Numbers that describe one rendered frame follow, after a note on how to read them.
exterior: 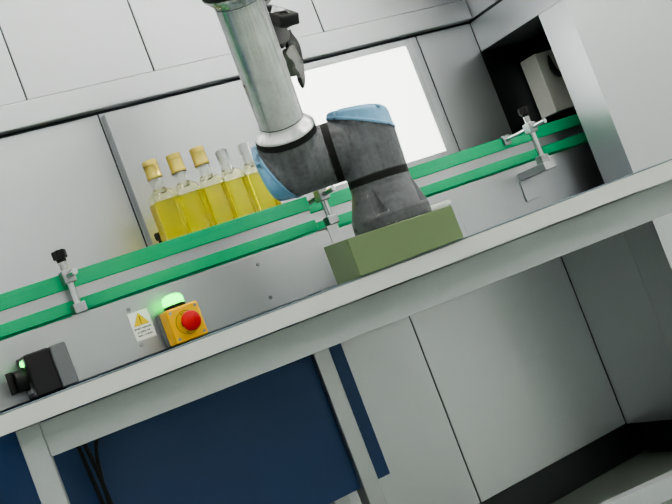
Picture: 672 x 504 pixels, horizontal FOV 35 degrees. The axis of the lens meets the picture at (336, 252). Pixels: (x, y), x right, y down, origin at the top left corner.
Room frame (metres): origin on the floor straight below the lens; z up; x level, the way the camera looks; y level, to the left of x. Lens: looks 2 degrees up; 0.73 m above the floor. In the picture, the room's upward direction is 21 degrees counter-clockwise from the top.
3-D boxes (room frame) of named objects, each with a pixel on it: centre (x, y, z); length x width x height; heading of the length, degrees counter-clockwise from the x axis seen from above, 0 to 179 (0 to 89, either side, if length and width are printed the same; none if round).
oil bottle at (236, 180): (2.42, 0.16, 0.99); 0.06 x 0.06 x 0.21; 29
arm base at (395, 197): (1.97, -0.12, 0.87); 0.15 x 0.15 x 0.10
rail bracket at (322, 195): (2.37, 0.00, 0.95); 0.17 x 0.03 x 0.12; 30
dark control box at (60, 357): (1.96, 0.58, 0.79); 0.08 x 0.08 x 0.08; 30
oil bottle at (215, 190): (2.39, 0.21, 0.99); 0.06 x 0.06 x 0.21; 29
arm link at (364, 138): (1.97, -0.12, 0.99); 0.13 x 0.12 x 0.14; 88
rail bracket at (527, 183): (2.69, -0.56, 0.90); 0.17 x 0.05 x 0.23; 30
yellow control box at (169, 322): (2.10, 0.34, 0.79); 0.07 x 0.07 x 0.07; 30
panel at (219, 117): (2.67, 0.00, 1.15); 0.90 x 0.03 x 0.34; 120
